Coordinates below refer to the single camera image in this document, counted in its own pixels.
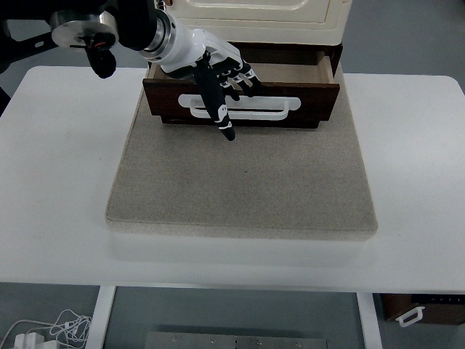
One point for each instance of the brown door knob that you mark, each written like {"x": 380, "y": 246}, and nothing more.
{"x": 168, "y": 3}

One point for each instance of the white power adapter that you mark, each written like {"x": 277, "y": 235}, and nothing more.
{"x": 29, "y": 341}

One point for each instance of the grey metal plate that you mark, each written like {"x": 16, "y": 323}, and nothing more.
{"x": 236, "y": 342}

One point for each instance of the cream cabinet door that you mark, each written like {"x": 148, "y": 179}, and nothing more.
{"x": 254, "y": 14}

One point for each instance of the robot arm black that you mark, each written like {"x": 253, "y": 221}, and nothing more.
{"x": 134, "y": 29}

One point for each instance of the white table leg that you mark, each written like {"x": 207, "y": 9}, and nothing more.
{"x": 100, "y": 320}
{"x": 368, "y": 323}

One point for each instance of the cream plastic cabinet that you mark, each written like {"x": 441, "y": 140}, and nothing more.
{"x": 290, "y": 32}

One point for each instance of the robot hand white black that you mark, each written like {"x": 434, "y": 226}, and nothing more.
{"x": 185, "y": 47}

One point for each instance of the black desk control panel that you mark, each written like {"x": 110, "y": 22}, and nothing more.
{"x": 436, "y": 299}

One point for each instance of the dark wood cabinet frame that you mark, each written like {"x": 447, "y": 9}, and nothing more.
{"x": 336, "y": 54}

